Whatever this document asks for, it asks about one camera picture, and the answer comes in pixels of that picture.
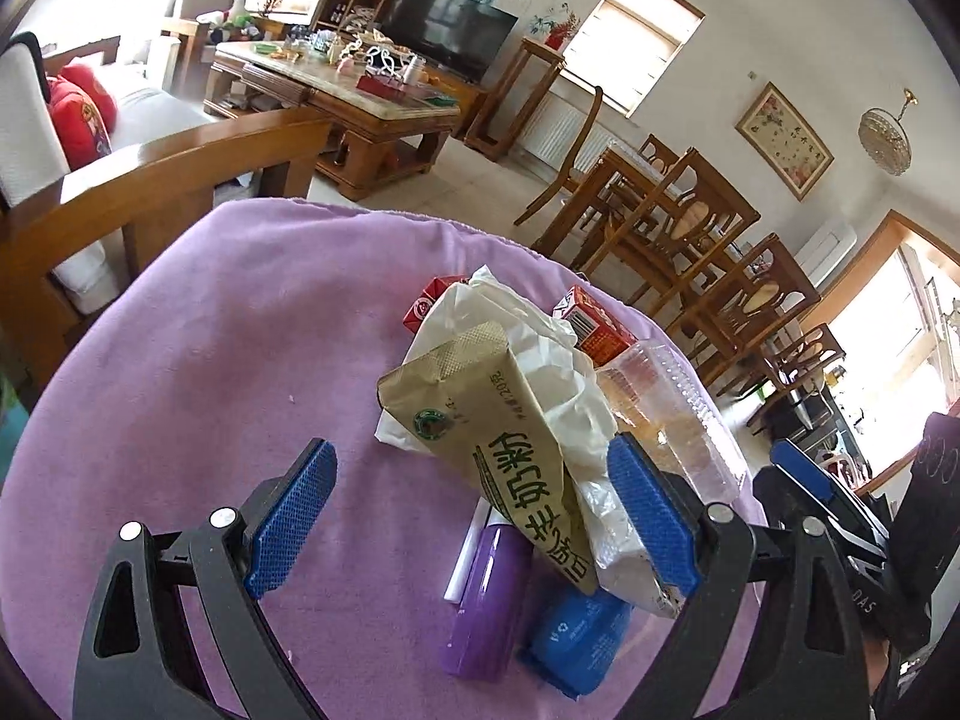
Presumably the blue tissue pack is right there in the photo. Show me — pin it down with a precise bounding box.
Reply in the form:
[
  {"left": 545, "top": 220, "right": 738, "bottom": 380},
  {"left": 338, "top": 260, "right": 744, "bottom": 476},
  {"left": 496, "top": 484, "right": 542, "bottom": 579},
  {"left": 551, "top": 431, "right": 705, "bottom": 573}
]
[{"left": 517, "top": 587, "right": 633, "bottom": 700}]

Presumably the clear plastic food tray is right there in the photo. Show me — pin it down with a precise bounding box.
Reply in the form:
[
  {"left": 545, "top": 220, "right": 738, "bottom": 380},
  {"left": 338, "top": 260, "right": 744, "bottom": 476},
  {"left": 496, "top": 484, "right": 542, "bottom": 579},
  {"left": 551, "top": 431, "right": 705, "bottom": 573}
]
[{"left": 597, "top": 340, "right": 748, "bottom": 504}]

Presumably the purple bottle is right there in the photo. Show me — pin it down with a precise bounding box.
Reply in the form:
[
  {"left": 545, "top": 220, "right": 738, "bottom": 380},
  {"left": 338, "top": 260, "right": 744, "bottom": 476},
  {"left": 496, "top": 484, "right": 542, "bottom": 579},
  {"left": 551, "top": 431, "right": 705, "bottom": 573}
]
[{"left": 441, "top": 511, "right": 532, "bottom": 683}]

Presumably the white plastic bag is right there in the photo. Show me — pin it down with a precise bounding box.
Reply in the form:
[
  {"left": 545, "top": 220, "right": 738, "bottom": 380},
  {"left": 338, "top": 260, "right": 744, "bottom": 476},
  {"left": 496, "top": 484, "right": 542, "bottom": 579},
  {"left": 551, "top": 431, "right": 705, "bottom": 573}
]
[{"left": 374, "top": 266, "right": 680, "bottom": 617}]

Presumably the red snack box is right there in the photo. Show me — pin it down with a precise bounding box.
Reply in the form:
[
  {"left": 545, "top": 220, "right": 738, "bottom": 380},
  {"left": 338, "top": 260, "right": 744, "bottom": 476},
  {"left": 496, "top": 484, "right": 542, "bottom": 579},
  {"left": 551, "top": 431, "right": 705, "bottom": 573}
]
[{"left": 551, "top": 286, "right": 636, "bottom": 367}]

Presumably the brown milk powder bag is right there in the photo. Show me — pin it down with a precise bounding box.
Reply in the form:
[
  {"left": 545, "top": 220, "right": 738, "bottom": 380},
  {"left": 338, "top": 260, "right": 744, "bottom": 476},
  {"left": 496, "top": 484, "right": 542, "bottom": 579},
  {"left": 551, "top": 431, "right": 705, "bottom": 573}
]
[{"left": 377, "top": 322, "right": 599, "bottom": 595}]

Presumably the red cigarette box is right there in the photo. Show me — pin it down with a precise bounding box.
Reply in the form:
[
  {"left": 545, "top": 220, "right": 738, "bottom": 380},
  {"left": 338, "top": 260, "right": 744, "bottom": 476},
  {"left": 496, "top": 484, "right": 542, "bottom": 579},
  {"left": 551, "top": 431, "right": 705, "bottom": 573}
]
[{"left": 402, "top": 275, "right": 467, "bottom": 333}]

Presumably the wooden chair by window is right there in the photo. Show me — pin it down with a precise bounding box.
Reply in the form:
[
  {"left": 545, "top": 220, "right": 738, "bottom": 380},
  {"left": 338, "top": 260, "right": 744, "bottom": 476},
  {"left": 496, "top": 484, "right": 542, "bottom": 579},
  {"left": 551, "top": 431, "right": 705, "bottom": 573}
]
[{"left": 719, "top": 323, "right": 846, "bottom": 426}]

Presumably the wooden dining chair front right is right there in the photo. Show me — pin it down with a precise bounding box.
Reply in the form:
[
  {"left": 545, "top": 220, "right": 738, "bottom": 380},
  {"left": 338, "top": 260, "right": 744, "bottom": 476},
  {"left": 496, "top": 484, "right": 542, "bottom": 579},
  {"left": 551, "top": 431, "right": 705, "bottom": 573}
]
[{"left": 667, "top": 234, "right": 822, "bottom": 387}]

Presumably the wooden dining chair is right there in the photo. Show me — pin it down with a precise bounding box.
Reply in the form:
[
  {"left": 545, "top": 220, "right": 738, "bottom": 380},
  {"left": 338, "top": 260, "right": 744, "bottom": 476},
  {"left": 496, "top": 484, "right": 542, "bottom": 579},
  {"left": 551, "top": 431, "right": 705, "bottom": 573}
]
[
  {"left": 667, "top": 234, "right": 822, "bottom": 387},
  {"left": 573, "top": 148, "right": 760, "bottom": 316},
  {"left": 512, "top": 85, "right": 604, "bottom": 226}
]

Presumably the white standing air conditioner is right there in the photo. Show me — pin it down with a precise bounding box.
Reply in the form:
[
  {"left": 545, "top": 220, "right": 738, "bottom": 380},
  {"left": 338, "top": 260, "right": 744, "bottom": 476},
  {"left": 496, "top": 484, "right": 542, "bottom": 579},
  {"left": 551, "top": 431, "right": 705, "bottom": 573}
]
[{"left": 794, "top": 218, "right": 857, "bottom": 288}]

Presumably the purple tablecloth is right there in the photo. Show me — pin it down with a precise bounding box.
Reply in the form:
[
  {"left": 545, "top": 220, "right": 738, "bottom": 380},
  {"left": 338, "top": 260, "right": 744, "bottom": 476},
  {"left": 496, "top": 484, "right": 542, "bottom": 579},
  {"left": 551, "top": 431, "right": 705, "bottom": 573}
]
[{"left": 0, "top": 196, "right": 767, "bottom": 720}]

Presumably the wooden dining chair front left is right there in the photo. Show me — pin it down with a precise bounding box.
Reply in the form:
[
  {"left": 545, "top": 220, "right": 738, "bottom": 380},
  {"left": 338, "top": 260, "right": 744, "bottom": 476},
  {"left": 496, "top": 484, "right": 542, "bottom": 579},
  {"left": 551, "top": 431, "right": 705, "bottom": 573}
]
[{"left": 573, "top": 148, "right": 760, "bottom": 316}]

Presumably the hanging crystal lamp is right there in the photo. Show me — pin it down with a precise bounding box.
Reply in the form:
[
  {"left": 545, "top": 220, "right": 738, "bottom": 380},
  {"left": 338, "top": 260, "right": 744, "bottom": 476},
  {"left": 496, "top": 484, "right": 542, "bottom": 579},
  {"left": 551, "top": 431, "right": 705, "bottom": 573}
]
[{"left": 857, "top": 88, "right": 918, "bottom": 176}]

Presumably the wooden dining table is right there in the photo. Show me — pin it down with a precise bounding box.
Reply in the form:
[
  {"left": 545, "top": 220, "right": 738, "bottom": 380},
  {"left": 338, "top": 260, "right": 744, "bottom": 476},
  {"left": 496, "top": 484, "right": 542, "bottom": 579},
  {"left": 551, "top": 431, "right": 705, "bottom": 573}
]
[{"left": 532, "top": 145, "right": 760, "bottom": 295}]

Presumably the framed floral picture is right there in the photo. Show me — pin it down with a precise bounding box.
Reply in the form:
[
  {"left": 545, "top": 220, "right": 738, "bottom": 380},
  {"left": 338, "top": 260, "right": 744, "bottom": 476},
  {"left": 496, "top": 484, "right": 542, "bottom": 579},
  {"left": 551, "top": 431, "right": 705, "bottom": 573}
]
[{"left": 736, "top": 82, "right": 835, "bottom": 202}]

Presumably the wooden sofa with cushions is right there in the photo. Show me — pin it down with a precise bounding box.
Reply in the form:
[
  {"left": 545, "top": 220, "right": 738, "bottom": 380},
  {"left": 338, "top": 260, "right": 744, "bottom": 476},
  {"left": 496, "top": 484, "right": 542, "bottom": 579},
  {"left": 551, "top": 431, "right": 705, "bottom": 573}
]
[{"left": 0, "top": 31, "right": 335, "bottom": 392}]

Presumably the wooden dining chair far side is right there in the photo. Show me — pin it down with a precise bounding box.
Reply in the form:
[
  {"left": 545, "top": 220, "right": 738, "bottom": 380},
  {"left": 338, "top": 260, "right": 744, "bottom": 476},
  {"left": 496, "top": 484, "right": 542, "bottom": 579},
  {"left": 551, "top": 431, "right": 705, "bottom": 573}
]
[{"left": 512, "top": 85, "right": 604, "bottom": 226}]

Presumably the red cushion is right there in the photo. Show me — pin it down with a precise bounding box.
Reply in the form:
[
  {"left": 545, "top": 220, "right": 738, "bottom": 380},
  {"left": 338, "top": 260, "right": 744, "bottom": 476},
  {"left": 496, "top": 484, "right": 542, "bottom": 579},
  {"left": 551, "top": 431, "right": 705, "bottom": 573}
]
[{"left": 47, "top": 62, "right": 117, "bottom": 171}]

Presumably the wooden coffee table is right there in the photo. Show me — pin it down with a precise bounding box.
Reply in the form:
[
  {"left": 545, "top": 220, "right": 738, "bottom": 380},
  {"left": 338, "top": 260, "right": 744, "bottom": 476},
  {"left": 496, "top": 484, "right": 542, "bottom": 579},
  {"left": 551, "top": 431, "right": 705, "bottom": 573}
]
[{"left": 203, "top": 43, "right": 459, "bottom": 200}]

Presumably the wooden tv cabinet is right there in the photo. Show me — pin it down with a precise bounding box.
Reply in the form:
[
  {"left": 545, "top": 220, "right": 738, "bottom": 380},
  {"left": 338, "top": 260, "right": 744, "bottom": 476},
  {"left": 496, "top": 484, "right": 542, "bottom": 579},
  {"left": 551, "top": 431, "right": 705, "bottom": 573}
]
[{"left": 421, "top": 65, "right": 488, "bottom": 140}]

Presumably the tall wooden plant stand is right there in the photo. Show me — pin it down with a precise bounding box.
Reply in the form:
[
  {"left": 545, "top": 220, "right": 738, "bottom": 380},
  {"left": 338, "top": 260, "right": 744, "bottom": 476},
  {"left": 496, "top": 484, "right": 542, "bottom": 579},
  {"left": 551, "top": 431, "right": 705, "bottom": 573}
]
[{"left": 464, "top": 37, "right": 565, "bottom": 161}]

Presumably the black flat television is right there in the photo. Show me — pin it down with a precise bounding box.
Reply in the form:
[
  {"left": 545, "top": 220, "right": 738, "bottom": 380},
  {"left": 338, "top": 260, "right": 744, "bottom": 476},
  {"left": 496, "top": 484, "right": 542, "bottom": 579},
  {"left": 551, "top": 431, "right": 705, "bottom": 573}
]
[{"left": 379, "top": 0, "right": 517, "bottom": 83}]

